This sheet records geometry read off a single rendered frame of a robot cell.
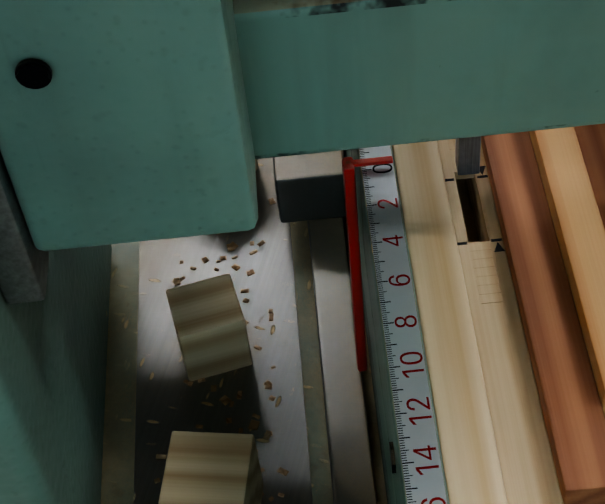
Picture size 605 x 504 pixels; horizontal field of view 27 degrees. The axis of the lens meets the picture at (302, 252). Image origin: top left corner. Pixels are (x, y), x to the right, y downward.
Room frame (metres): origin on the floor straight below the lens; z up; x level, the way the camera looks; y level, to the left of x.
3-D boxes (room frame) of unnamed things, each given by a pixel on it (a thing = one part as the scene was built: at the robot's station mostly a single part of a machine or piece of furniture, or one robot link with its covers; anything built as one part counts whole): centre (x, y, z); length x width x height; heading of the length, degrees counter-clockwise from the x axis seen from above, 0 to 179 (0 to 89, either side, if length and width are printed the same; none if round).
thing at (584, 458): (0.33, -0.09, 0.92); 0.23 x 0.02 x 0.05; 179
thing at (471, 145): (0.36, -0.07, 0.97); 0.01 x 0.01 x 0.05; 89
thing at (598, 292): (0.34, -0.11, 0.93); 0.20 x 0.02 x 0.06; 179
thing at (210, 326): (0.39, 0.05, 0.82); 0.03 x 0.03 x 0.04; 11
